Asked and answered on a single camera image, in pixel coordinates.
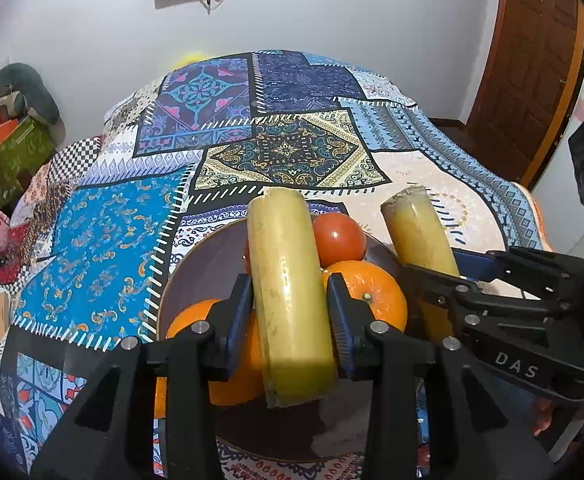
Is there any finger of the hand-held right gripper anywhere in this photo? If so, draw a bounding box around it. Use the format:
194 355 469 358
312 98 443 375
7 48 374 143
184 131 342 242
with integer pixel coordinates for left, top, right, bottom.
402 265 572 336
454 246 584 293

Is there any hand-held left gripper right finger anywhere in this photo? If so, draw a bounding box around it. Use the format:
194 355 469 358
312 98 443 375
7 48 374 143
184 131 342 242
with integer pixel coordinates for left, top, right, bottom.
326 274 557 480

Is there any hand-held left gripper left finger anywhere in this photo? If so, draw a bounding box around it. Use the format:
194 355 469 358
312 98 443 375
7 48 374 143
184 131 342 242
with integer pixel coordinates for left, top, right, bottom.
32 274 255 480

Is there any large orange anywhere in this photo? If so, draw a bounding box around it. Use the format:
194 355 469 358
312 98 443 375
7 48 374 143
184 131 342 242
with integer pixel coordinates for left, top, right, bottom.
166 299 265 407
322 260 409 333

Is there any purple plate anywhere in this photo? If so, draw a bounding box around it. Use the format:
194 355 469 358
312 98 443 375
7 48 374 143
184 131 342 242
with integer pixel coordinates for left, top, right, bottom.
156 217 423 463

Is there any red tomato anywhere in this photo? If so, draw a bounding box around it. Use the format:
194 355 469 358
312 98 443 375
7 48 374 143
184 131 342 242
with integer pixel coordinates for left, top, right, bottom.
312 212 367 268

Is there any patchwork blanket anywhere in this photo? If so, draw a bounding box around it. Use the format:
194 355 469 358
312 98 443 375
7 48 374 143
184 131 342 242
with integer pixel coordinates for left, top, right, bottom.
0 50 552 480

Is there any brown wooden door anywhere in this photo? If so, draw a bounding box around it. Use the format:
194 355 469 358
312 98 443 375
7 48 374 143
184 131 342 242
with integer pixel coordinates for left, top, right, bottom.
464 0 584 188

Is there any checkered cloth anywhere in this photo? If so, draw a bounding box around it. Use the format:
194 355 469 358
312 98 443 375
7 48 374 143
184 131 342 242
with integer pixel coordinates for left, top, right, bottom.
47 136 104 181

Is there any yellow round object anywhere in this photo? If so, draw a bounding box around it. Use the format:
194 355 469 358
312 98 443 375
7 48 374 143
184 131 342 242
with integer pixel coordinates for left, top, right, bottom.
174 51 210 68

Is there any green storage box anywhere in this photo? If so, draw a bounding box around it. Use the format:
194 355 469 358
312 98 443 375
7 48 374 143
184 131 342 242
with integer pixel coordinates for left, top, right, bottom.
0 117 58 206

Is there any orange box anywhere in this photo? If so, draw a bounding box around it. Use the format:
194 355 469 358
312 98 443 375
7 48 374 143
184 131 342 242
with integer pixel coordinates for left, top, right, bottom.
0 110 23 146

